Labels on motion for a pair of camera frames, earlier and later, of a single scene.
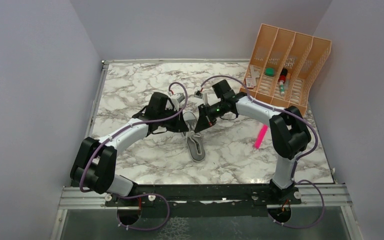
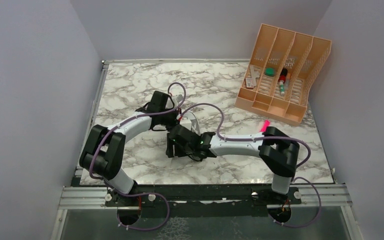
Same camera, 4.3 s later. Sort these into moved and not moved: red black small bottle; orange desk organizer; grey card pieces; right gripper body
Moved: right gripper body
Not moved: red black small bottle; grey card pieces; orange desk organizer
